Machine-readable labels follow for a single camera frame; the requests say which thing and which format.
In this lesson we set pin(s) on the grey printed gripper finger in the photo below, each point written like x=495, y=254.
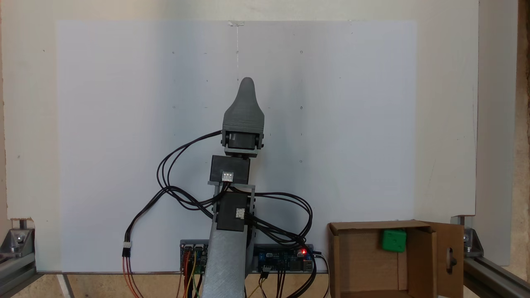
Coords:
x=246, y=101

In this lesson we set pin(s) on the green dice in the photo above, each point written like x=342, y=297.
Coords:
x=393, y=241

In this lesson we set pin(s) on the grey board mounting plate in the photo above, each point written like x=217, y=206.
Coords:
x=190, y=242

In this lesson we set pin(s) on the white paper sheet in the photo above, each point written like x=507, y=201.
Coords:
x=124, y=124

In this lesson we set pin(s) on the blue circuit board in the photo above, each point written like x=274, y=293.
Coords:
x=273, y=260

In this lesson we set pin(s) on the brown cardboard box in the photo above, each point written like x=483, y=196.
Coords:
x=360, y=265

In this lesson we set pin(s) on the metal corner bracket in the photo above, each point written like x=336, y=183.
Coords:
x=470, y=242
x=16, y=242

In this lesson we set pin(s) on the aluminium frame post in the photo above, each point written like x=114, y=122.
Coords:
x=14, y=273
x=497, y=277

